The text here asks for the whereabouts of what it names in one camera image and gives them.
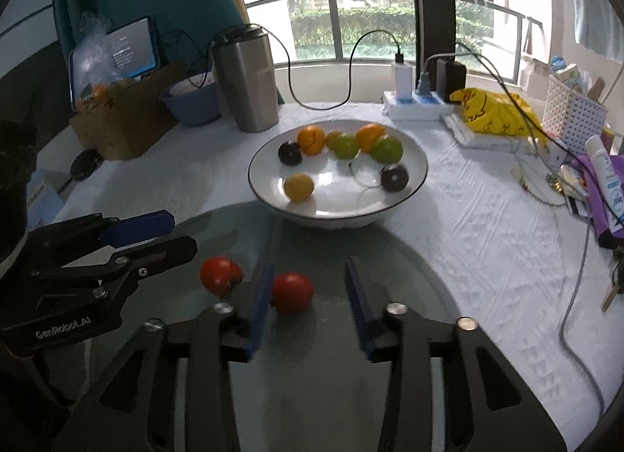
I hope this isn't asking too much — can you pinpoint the dark plum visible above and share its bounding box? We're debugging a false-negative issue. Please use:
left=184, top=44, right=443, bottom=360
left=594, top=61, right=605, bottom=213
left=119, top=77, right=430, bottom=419
left=277, top=140, right=303, bottom=167
left=380, top=164, right=410, bottom=192

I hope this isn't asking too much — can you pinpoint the yellow small fruit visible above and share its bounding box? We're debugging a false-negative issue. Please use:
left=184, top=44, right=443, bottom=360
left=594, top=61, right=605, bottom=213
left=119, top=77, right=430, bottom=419
left=284, top=173, right=314, bottom=203
left=325, top=130, right=342, bottom=150

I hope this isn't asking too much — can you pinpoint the green lime fruit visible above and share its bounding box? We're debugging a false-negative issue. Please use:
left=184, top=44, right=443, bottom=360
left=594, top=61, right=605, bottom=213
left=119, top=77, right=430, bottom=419
left=370, top=135, right=404, bottom=165

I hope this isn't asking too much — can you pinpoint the orange tangerine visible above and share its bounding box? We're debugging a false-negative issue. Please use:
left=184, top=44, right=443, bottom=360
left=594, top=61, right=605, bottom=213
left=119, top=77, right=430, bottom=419
left=296, top=126, right=326, bottom=156
left=355, top=124, right=386, bottom=154

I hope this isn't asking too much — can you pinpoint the round grey placemat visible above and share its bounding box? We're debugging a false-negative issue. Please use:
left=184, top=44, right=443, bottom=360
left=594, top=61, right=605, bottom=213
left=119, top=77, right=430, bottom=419
left=82, top=202, right=463, bottom=452

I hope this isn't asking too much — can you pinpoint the brown cardboard box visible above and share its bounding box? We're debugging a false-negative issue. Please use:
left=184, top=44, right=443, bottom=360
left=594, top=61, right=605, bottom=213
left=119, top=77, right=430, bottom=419
left=70, top=61, right=186, bottom=160

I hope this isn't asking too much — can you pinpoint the red tomato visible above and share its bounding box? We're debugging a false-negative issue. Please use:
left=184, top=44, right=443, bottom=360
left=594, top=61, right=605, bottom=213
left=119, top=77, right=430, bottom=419
left=200, top=257, right=243, bottom=298
left=272, top=273, right=314, bottom=316

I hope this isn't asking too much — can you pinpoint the clear plastic fruit bag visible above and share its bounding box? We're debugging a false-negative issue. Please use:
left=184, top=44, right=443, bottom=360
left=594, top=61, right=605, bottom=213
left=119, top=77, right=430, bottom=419
left=69, top=12, right=122, bottom=112

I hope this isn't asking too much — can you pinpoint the blue plastic bowl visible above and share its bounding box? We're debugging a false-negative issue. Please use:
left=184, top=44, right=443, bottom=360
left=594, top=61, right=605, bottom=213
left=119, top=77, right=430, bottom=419
left=159, top=72, right=221, bottom=127

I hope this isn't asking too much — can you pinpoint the white plate dark rim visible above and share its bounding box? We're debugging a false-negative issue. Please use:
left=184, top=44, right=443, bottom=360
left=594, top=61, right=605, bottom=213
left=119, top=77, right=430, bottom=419
left=248, top=127, right=428, bottom=229

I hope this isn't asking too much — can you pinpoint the tablet screen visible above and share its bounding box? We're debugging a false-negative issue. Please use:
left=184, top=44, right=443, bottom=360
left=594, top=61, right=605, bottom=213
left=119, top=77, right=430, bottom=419
left=81, top=16, right=160, bottom=111

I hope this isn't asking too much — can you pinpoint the stainless steel tumbler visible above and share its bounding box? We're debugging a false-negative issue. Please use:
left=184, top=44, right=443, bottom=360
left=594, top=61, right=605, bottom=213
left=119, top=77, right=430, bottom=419
left=211, top=24, right=279, bottom=133

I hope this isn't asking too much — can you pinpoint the white power strip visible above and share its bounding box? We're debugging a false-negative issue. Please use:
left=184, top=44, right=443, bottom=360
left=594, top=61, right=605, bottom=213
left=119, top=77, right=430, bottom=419
left=383, top=91, right=458, bottom=121

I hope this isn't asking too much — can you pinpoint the purple pouch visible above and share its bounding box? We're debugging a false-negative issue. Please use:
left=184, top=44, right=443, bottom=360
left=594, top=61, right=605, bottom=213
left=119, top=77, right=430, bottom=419
left=574, top=153, right=624, bottom=248

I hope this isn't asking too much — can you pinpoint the yellow plastic bag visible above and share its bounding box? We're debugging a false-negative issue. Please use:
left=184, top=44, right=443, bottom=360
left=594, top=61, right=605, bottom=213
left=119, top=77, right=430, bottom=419
left=450, top=88, right=547, bottom=144

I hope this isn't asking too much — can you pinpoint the white spray bottle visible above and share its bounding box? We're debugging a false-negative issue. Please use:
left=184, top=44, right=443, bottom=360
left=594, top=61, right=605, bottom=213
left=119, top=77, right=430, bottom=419
left=585, top=135, right=623, bottom=233

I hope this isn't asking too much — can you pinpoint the white usb charger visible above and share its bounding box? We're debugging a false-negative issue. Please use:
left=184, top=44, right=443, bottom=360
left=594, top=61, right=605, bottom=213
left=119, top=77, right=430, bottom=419
left=392, top=62, right=413, bottom=103

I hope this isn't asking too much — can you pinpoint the black power adapter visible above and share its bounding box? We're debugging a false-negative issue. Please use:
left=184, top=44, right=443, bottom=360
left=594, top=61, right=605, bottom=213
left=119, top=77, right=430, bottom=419
left=436, top=58, right=466, bottom=103

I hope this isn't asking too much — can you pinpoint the white plastic basket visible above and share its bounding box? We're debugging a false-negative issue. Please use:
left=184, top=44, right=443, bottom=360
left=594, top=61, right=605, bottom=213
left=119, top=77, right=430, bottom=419
left=541, top=75, right=607, bottom=155

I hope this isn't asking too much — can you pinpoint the balcony railing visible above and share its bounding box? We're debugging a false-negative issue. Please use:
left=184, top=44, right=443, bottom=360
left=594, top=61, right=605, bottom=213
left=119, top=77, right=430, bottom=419
left=246, top=0, right=545, bottom=83

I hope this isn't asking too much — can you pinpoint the black charging cable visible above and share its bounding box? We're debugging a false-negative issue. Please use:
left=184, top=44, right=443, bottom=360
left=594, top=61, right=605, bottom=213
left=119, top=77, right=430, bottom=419
left=253, top=22, right=406, bottom=112

